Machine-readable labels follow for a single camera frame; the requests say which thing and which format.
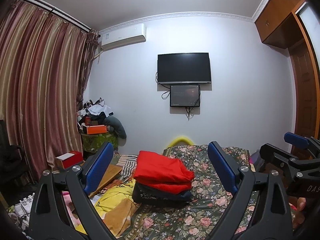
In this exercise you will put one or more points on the wooden overhead cabinet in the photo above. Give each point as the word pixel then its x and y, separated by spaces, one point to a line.
pixel 278 24

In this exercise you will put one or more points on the folded blue jeans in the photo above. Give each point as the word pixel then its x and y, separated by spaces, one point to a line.
pixel 184 196

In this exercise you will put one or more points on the brown wooden door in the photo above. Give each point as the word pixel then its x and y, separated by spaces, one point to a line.
pixel 305 84

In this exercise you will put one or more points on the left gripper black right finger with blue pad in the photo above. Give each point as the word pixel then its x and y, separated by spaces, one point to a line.
pixel 271 217

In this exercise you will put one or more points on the black folded garment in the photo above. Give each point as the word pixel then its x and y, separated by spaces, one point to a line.
pixel 148 195

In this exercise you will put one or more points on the floral green bed quilt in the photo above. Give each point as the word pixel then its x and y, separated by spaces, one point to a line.
pixel 194 220

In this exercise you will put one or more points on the yellow blanket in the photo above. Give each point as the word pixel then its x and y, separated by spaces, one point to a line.
pixel 116 207

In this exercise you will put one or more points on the red zip jacket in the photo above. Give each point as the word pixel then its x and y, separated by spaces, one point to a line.
pixel 162 173

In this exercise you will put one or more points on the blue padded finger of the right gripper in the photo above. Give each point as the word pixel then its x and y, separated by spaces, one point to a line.
pixel 303 147

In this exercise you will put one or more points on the small black wall monitor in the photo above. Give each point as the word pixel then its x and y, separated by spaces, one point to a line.
pixel 184 96

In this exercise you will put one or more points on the red white box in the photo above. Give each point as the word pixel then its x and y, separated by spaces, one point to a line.
pixel 69 159

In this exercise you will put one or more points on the person right hand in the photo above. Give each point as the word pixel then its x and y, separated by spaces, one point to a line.
pixel 299 204

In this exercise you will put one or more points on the pile of clutter clothes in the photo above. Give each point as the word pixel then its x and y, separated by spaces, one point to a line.
pixel 96 111

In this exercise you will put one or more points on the orange box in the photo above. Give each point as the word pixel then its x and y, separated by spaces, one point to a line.
pixel 89 130

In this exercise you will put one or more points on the wooden lap desk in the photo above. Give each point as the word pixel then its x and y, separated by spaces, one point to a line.
pixel 111 173

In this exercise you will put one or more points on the striped red gold curtain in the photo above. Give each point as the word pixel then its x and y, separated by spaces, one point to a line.
pixel 45 66

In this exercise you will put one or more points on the yellow round headboard object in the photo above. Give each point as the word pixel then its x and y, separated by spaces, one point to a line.
pixel 182 140

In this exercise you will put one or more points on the white wall air conditioner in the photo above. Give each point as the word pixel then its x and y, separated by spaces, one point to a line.
pixel 123 37

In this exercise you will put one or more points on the large black wall television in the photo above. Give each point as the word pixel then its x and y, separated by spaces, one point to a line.
pixel 183 68

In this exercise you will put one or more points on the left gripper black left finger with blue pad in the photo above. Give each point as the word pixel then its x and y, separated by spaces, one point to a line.
pixel 49 218

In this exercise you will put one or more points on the green covered side table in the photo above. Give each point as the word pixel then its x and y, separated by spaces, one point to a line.
pixel 92 142

